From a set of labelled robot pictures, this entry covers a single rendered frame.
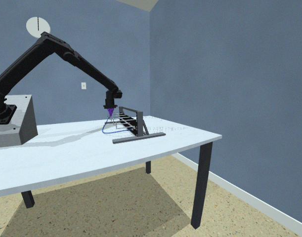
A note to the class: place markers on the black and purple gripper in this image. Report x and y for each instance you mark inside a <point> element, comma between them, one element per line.
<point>110,105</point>

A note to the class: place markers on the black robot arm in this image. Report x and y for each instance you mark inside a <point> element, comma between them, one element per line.
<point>46,45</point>

